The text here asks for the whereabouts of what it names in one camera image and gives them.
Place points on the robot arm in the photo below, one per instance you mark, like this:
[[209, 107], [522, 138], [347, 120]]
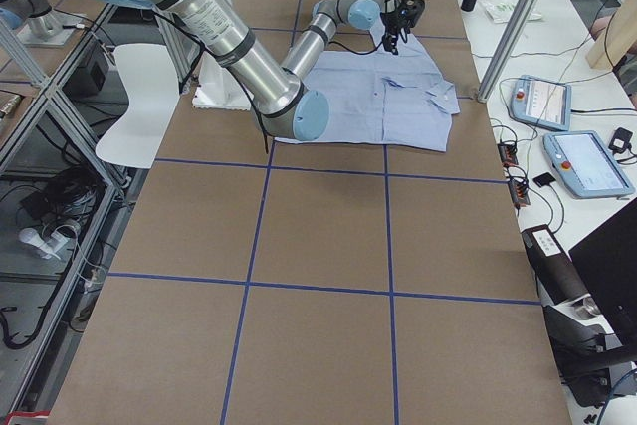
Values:
[[283, 105], [327, 16]]

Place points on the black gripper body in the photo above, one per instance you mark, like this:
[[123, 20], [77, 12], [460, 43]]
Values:
[[391, 22]]

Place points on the black monitor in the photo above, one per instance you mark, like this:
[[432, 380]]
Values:
[[605, 260]]

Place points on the aluminium frame post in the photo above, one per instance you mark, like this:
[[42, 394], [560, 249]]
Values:
[[504, 49]]

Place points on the white plastic chair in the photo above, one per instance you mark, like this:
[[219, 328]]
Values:
[[151, 84]]

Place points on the light blue striped shirt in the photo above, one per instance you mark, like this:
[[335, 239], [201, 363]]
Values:
[[382, 98]]

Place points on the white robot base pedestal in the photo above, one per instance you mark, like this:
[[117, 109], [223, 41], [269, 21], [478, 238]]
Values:
[[217, 88]]

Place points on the upper teach pendant tablet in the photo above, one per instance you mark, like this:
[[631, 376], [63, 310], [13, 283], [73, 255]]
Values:
[[541, 103]]

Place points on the teach pendant tablet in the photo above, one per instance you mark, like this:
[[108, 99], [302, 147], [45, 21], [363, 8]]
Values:
[[541, 103], [585, 165]]

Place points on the lower teach pendant tablet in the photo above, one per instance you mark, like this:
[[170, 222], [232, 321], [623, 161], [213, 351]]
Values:
[[585, 165]]

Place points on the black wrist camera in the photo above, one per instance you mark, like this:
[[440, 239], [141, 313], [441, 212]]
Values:
[[409, 13]]

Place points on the white plastic bag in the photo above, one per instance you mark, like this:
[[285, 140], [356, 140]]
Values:
[[499, 11]]

